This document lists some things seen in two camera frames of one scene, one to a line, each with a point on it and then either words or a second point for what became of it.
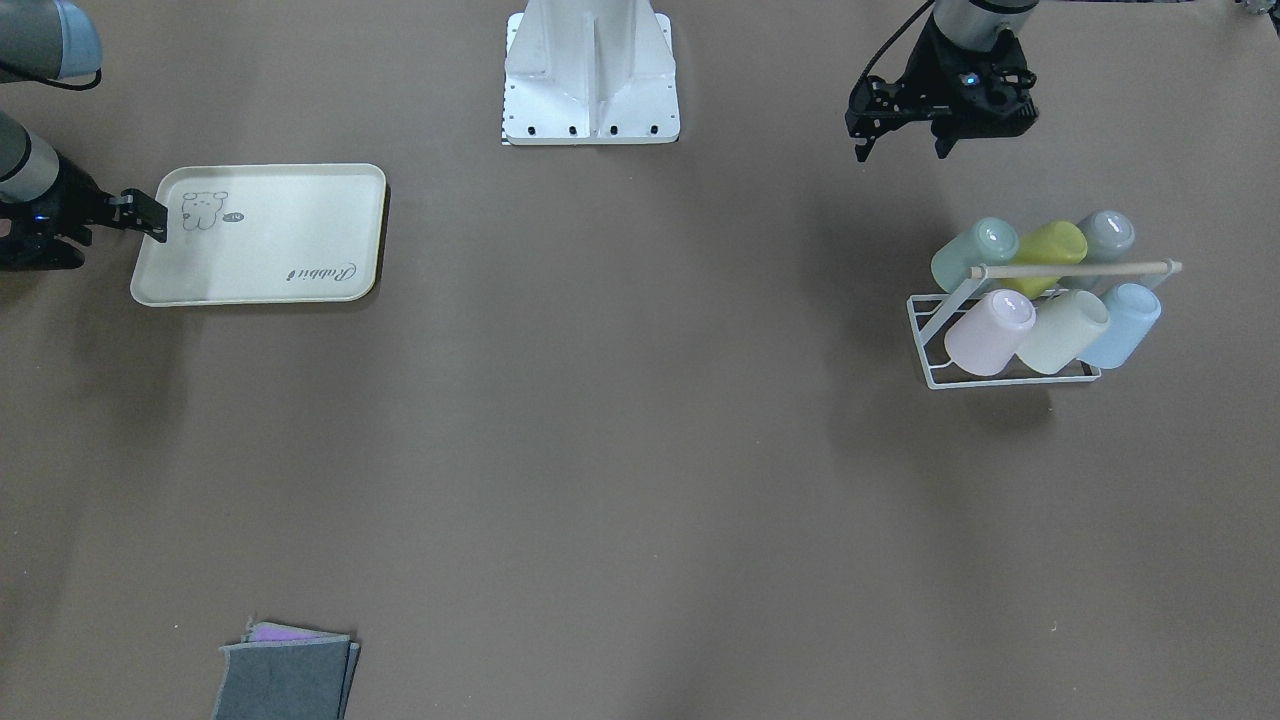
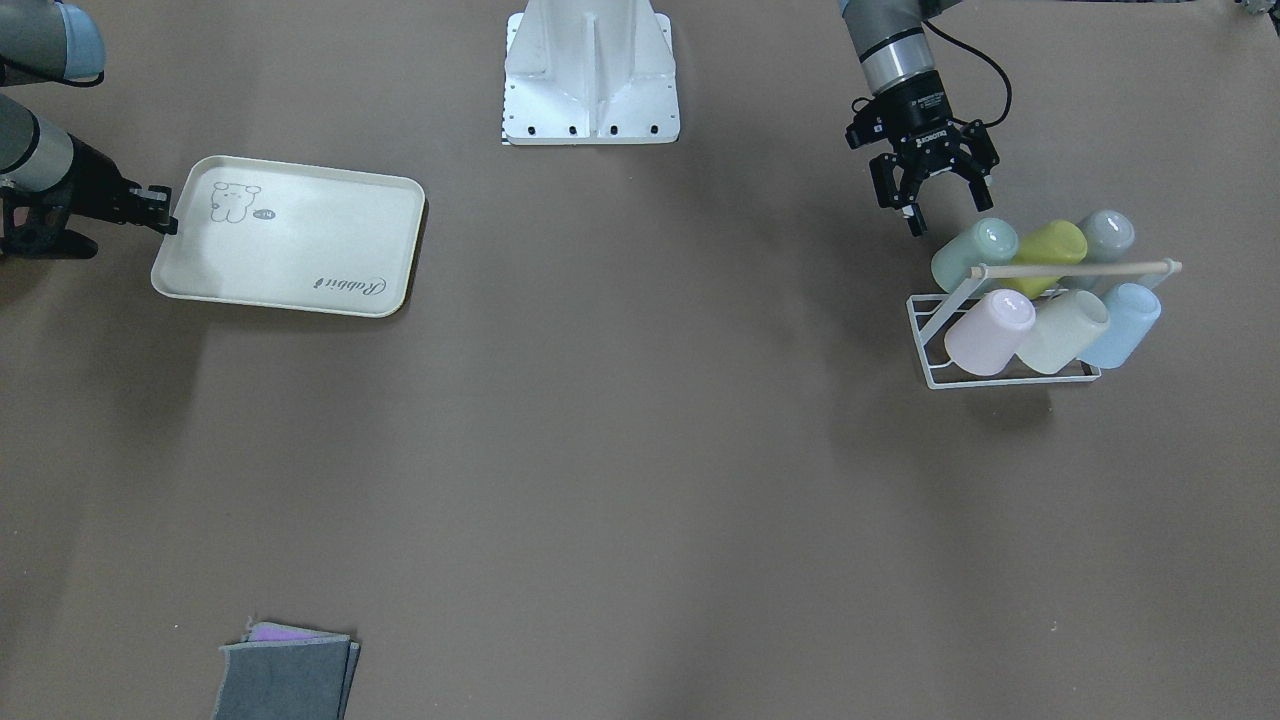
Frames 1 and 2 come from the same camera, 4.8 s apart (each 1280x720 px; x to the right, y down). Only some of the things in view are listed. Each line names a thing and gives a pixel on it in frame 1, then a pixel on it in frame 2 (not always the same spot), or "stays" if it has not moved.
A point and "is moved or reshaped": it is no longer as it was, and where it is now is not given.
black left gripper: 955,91 → 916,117
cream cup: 1066,327 stays
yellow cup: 1054,243 stays
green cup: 991,241 stays
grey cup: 1110,237 stays
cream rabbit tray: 265,234 is moved or reshaped
